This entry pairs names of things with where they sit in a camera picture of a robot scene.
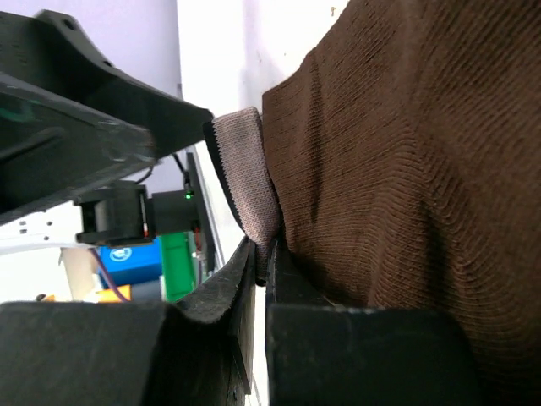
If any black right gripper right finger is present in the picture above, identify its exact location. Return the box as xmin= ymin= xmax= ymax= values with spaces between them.
xmin=265 ymin=239 xmax=482 ymax=405

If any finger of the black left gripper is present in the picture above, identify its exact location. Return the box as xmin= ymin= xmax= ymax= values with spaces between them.
xmin=1 ymin=10 xmax=212 ymax=223

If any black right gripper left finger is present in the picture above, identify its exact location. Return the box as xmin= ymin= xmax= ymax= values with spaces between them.
xmin=1 ymin=239 xmax=254 ymax=405

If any dark brown striped-cuff sock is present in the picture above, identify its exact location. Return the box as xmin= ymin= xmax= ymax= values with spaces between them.
xmin=204 ymin=1 xmax=540 ymax=405

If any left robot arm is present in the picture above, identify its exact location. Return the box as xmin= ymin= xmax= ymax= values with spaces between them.
xmin=1 ymin=10 xmax=212 ymax=246

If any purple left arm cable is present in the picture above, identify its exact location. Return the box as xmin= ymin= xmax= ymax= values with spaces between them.
xmin=88 ymin=247 xmax=132 ymax=304

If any aluminium table edge rail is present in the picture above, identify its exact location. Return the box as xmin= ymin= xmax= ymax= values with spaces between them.
xmin=175 ymin=82 xmax=227 ymax=272

